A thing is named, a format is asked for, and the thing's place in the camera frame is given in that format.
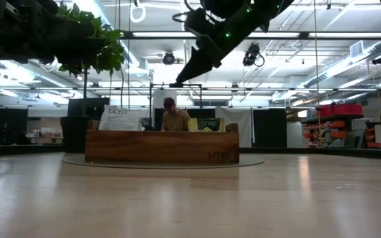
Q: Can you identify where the white air vent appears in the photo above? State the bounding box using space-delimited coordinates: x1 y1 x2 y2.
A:
349 40 364 59

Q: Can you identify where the shelf with red bins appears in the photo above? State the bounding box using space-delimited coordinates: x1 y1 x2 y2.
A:
301 103 381 149

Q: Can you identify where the yellow pole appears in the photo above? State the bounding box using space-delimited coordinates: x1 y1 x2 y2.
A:
315 105 324 149

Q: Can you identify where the white board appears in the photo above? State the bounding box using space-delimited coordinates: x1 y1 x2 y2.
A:
153 89 177 109

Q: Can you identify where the black monitor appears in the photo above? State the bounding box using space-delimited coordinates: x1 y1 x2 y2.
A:
67 97 110 122

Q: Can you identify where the black partition panel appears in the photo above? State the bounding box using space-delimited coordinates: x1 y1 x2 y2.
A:
252 108 288 149

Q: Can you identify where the orange white tea packet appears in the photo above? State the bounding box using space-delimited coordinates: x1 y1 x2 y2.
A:
97 104 149 132

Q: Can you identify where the black overhead camera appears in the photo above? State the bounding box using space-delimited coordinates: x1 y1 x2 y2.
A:
242 42 266 68

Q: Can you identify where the round grey mat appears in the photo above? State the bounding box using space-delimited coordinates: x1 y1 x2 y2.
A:
61 153 266 170

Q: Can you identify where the wooden tea organizer box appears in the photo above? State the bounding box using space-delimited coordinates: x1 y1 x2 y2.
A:
84 119 240 164

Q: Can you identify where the potted green plant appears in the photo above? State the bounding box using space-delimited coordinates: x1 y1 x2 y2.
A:
55 2 127 154

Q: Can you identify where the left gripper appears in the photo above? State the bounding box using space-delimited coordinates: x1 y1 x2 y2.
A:
0 0 107 63

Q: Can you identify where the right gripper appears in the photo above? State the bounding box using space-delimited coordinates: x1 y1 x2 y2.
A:
176 19 244 83

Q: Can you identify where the yellow green tea packet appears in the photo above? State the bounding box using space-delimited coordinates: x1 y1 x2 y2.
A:
187 117 226 133

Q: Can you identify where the white cloth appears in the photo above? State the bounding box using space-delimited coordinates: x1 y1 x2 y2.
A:
215 106 254 149

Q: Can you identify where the white hanging ring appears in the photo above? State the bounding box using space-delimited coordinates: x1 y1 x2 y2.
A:
129 1 147 24

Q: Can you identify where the black stand frame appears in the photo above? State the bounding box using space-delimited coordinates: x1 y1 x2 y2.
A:
149 82 204 132

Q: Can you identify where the person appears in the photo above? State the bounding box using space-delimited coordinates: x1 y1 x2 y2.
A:
160 97 191 132

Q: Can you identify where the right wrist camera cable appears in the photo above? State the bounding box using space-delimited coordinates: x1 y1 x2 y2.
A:
172 0 198 24

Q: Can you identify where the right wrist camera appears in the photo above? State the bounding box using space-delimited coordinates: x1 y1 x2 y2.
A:
183 7 211 38

